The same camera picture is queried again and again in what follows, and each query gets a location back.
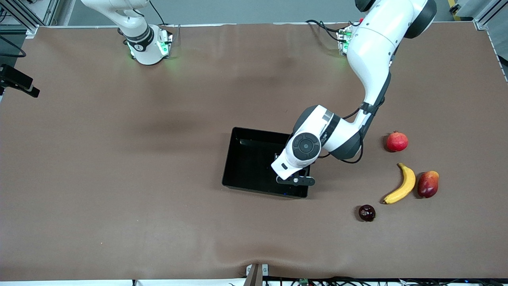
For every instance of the red yellow mango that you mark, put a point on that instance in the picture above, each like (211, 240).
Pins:
(428, 185)

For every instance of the brown table mat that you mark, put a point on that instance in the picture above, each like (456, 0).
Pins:
(158, 178)

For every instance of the red pomegranate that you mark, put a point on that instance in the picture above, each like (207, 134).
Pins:
(397, 142)

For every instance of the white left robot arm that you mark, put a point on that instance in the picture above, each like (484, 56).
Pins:
(373, 55)

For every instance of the dark purple mangosteen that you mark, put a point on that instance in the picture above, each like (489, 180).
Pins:
(367, 213)

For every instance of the black plastic box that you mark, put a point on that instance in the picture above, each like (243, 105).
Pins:
(246, 167)

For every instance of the aluminium frame profile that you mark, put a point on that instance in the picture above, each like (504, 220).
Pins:
(27, 22)
(486, 20)

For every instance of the yellow banana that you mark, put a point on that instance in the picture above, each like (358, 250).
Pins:
(407, 184)

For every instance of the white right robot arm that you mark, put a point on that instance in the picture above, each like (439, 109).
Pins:
(143, 51)

